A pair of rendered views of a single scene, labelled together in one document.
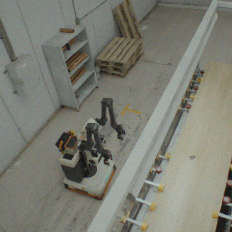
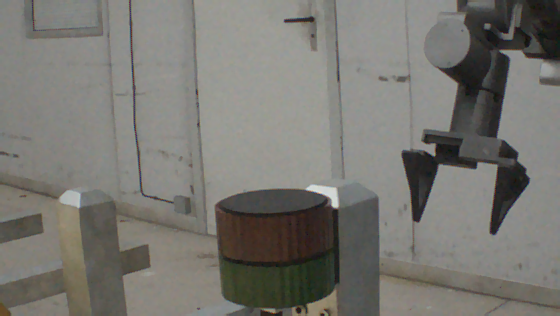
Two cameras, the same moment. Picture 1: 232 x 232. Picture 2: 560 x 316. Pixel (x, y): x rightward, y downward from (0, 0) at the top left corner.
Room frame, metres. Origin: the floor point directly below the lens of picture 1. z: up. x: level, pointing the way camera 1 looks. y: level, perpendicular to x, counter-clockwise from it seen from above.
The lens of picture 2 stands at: (1.90, -0.86, 1.26)
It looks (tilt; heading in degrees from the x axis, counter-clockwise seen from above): 11 degrees down; 102
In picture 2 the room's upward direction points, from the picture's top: 3 degrees counter-clockwise
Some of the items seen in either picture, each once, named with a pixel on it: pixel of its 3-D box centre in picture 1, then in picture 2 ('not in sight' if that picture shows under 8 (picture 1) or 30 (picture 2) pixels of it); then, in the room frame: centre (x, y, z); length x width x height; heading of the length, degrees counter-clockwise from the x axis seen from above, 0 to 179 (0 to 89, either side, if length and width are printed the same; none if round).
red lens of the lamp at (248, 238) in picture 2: not in sight; (274, 223); (1.80, -0.39, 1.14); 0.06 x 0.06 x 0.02
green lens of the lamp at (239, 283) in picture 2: not in sight; (277, 269); (1.80, -0.39, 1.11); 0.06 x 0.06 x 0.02
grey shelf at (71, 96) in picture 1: (73, 68); not in sight; (4.61, 0.71, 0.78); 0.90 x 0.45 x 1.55; 147
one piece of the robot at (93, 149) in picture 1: (97, 144); not in sight; (2.21, 0.29, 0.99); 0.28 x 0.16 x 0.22; 152
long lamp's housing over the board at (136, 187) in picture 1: (187, 69); not in sight; (1.65, -0.64, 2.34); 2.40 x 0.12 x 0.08; 147
